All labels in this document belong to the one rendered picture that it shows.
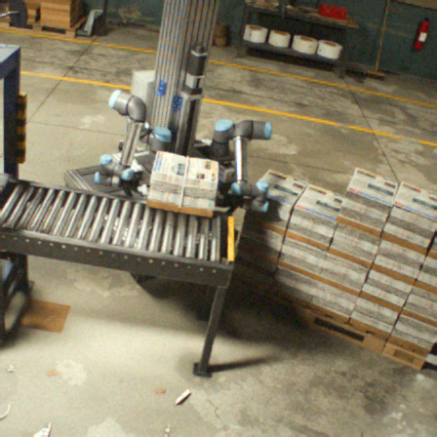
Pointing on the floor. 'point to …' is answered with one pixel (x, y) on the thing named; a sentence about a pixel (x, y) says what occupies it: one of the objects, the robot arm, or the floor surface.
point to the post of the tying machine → (11, 123)
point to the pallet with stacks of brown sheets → (52, 17)
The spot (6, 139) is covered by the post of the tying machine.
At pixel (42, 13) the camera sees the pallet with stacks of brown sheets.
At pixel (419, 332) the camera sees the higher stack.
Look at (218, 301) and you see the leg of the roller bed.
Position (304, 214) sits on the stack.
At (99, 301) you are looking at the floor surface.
